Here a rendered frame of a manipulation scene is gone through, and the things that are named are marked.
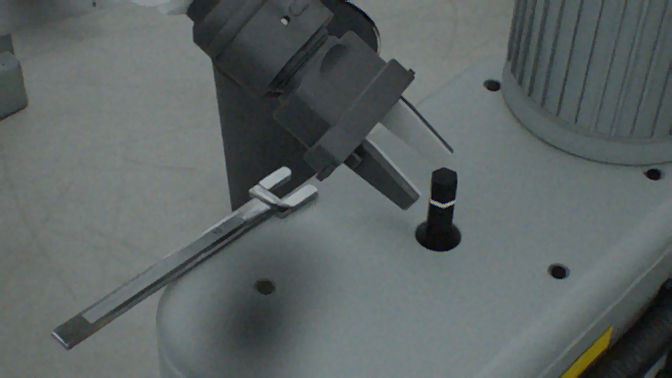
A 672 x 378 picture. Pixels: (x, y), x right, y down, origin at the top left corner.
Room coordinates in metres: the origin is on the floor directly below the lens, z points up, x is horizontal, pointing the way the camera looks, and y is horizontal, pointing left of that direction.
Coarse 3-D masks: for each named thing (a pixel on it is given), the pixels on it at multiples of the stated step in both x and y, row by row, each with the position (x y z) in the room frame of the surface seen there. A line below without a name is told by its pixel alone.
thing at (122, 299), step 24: (264, 192) 0.70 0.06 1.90; (312, 192) 0.70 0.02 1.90; (240, 216) 0.67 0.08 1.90; (264, 216) 0.68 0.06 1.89; (192, 240) 0.64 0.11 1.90; (216, 240) 0.65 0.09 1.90; (168, 264) 0.62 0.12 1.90; (192, 264) 0.62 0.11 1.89; (120, 288) 0.59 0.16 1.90; (144, 288) 0.59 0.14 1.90; (96, 312) 0.57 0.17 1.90; (120, 312) 0.57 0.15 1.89; (72, 336) 0.54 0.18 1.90
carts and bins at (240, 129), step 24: (336, 0) 2.85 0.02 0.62; (336, 24) 2.83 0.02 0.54; (360, 24) 2.78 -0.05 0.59; (216, 72) 2.54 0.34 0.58; (240, 96) 2.46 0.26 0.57; (264, 96) 2.42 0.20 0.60; (240, 120) 2.47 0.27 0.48; (264, 120) 2.43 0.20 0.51; (240, 144) 2.48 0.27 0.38; (264, 144) 2.43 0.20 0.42; (288, 144) 2.42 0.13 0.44; (240, 168) 2.49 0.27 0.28; (264, 168) 2.44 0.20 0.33; (288, 168) 2.43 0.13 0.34; (312, 168) 2.44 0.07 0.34; (240, 192) 2.50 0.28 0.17; (288, 192) 2.43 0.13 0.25
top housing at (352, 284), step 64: (384, 128) 0.80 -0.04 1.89; (448, 128) 0.80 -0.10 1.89; (512, 128) 0.80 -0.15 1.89; (320, 192) 0.71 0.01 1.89; (512, 192) 0.72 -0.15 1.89; (576, 192) 0.73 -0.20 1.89; (640, 192) 0.73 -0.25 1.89; (256, 256) 0.64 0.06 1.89; (320, 256) 0.64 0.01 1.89; (384, 256) 0.64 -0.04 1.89; (448, 256) 0.65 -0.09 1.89; (512, 256) 0.65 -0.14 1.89; (576, 256) 0.65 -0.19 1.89; (640, 256) 0.67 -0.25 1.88; (192, 320) 0.57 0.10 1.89; (256, 320) 0.57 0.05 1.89; (320, 320) 0.57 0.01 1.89; (384, 320) 0.58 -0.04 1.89; (448, 320) 0.58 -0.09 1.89; (512, 320) 0.58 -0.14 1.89; (576, 320) 0.60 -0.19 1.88
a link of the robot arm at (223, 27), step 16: (128, 0) 0.72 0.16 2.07; (144, 0) 0.71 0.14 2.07; (160, 0) 0.71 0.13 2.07; (176, 0) 0.73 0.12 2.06; (192, 0) 0.74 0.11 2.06; (208, 0) 0.73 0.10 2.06; (224, 0) 0.72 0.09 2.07; (240, 0) 0.72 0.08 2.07; (256, 0) 0.72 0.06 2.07; (192, 16) 0.74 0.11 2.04; (208, 16) 0.72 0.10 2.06; (224, 16) 0.71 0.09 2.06; (240, 16) 0.71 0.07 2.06; (192, 32) 0.73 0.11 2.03; (208, 32) 0.71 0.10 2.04; (224, 32) 0.71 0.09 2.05; (208, 48) 0.72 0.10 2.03; (224, 48) 0.71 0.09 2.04
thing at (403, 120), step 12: (396, 108) 0.72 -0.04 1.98; (408, 108) 0.71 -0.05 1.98; (384, 120) 0.72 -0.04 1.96; (396, 120) 0.72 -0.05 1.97; (408, 120) 0.71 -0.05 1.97; (420, 120) 0.71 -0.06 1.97; (396, 132) 0.72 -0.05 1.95; (408, 132) 0.71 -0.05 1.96; (420, 132) 0.71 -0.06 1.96; (432, 132) 0.71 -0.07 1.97; (408, 144) 0.71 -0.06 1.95; (420, 144) 0.71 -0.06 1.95; (432, 144) 0.70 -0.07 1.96; (444, 144) 0.70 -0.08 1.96; (432, 156) 0.70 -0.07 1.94; (444, 156) 0.70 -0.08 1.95
